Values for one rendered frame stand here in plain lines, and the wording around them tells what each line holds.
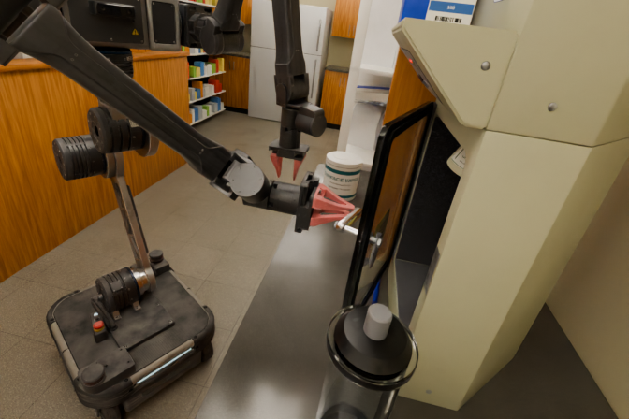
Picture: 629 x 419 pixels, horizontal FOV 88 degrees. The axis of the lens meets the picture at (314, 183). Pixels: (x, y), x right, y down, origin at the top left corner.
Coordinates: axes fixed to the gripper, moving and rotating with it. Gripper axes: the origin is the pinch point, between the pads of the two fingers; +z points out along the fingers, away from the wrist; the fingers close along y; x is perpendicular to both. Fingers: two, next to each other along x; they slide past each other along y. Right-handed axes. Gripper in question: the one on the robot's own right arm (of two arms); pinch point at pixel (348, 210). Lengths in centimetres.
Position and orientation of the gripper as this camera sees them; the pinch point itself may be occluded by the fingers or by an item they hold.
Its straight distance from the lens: 60.3
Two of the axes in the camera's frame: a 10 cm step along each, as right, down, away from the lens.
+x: 1.7, -4.1, 9.0
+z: 9.8, 2.0, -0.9
